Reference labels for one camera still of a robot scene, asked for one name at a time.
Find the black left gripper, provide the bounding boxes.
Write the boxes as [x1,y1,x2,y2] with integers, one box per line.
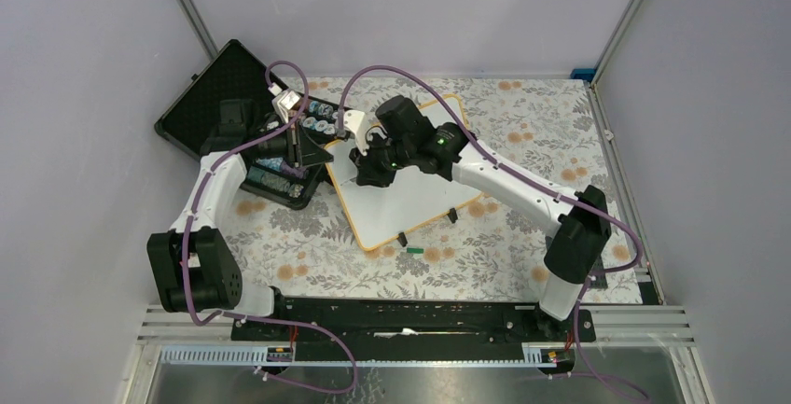
[248,116,333,167]

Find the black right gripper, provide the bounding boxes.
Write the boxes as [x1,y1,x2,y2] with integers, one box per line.
[350,131,414,188]

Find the yellow framed whiteboard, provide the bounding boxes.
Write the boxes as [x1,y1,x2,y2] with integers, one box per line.
[324,92,486,253]

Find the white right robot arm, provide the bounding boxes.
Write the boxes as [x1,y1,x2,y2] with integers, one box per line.
[338,96,612,341]

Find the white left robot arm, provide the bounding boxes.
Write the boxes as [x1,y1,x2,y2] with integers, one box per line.
[146,90,332,340]

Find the black whiteboard foot clip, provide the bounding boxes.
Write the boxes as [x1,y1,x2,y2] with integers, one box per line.
[397,232,409,247]

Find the floral table mat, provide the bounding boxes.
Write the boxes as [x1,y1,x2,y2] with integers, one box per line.
[222,77,619,302]

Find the black poker chip case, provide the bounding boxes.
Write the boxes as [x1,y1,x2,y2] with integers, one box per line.
[154,39,328,210]

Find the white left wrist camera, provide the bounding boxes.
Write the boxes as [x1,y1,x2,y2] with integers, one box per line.
[268,84,302,123]

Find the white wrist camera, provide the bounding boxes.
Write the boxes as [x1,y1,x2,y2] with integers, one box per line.
[268,84,302,123]
[337,109,368,156]

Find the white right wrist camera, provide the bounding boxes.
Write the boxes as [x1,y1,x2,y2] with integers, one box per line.
[337,109,368,156]

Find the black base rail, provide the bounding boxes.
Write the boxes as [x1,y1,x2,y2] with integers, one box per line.
[230,297,596,362]

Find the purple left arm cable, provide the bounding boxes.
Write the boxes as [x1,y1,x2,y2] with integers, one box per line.
[179,60,361,397]

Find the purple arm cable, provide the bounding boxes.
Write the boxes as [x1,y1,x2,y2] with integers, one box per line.
[336,64,650,404]
[179,60,361,397]

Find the white slotted cable duct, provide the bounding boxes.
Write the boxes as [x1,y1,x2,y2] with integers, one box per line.
[159,344,557,369]

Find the blue corner bracket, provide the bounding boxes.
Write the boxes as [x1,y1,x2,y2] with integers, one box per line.
[569,68,597,83]

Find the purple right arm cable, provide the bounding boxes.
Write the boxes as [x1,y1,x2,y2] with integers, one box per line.
[336,64,650,404]

